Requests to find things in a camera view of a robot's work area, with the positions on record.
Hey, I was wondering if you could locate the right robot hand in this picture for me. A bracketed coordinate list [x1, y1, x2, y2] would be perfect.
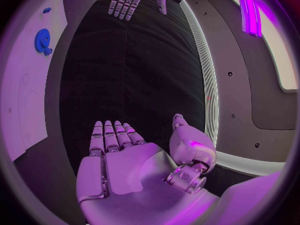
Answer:
[75, 113, 222, 225]

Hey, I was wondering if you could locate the white task board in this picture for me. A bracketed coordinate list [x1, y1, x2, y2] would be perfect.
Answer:
[0, 0, 69, 162]

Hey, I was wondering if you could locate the glowing light bar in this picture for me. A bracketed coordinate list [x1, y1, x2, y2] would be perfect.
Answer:
[235, 0, 263, 38]

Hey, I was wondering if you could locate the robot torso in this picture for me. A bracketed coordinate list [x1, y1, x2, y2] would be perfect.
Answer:
[178, 0, 300, 177]

